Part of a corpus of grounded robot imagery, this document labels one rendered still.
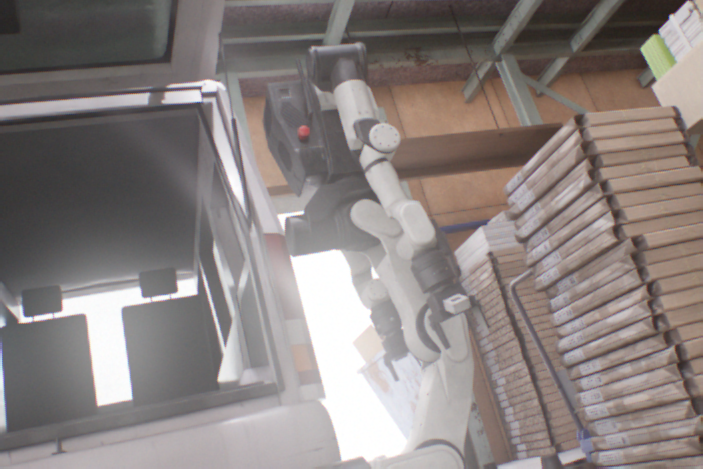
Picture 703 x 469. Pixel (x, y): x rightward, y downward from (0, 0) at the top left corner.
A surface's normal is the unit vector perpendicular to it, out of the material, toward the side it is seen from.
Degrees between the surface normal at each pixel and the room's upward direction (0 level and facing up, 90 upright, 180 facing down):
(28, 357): 93
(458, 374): 115
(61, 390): 93
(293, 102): 90
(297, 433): 86
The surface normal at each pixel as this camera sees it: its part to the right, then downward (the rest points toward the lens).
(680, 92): -0.94, 0.15
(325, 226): 0.27, -0.04
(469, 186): 0.23, -0.42
